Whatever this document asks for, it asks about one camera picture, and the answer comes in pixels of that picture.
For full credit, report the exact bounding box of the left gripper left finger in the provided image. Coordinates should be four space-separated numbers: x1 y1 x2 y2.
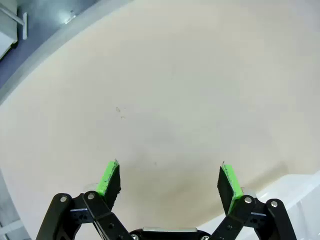
34 158 131 240

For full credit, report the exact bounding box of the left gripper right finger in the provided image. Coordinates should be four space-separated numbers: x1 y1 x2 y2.
209 162 298 240

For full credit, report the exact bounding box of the empty clear plastic container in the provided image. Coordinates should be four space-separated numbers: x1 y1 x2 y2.
246 169 320 240

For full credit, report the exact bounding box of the white desk with leg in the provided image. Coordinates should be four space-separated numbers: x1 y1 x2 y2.
0 5 29 40

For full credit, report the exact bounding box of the white cabinet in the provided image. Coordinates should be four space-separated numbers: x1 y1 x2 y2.
0 0 20 60

